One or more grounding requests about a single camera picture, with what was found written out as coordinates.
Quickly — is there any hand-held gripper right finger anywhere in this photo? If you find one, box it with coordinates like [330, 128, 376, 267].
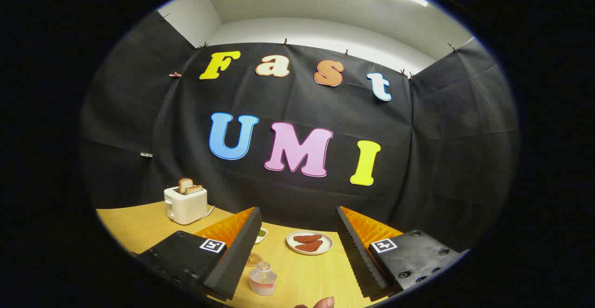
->
[336, 206, 470, 299]

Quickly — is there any white toaster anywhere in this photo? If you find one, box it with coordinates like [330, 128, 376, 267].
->
[164, 186, 208, 225]

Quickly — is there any clear juice bottle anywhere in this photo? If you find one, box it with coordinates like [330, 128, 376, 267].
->
[248, 262, 278, 296]

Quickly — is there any white round plate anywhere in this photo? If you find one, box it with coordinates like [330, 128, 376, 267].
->
[286, 230, 334, 256]

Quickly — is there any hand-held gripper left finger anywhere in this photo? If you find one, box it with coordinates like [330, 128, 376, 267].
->
[135, 207, 262, 301]

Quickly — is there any wooden table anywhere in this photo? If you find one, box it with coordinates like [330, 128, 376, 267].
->
[96, 201, 405, 308]

